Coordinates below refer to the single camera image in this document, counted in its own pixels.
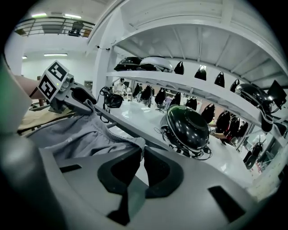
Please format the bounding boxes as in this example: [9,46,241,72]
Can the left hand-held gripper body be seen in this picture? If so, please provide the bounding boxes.
[36,59,75,115]

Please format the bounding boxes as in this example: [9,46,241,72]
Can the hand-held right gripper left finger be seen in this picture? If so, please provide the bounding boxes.
[38,146,145,227]

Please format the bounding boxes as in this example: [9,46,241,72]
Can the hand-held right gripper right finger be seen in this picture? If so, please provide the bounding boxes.
[143,146,256,230]

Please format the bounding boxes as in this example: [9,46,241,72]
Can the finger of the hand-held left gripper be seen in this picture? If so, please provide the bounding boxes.
[65,86,98,113]

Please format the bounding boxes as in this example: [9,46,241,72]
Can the grey clothes shorts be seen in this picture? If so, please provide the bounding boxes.
[25,99,147,163]

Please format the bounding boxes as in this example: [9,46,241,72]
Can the yellow clothes shorts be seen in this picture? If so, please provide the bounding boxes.
[17,107,76,136]

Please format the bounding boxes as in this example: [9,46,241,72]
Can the person's left forearm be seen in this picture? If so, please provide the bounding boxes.
[14,75,42,100]

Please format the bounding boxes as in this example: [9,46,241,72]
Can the black headset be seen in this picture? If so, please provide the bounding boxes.
[98,86,124,111]

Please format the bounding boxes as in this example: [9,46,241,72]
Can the black mezzanine railing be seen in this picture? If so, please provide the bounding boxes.
[14,17,95,38]

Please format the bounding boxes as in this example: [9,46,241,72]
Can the black green-tinted helmet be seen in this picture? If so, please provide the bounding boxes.
[159,104,212,159]

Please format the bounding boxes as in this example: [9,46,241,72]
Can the silver helmet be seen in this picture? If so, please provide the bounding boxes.
[139,55,174,73]

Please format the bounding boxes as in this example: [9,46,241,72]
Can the row of black pouches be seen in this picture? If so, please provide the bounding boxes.
[131,60,254,141]

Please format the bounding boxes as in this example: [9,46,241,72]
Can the white shelving unit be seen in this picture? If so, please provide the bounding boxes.
[86,0,288,203]

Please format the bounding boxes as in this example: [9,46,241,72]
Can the small black monitor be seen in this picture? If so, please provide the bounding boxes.
[267,79,288,109]

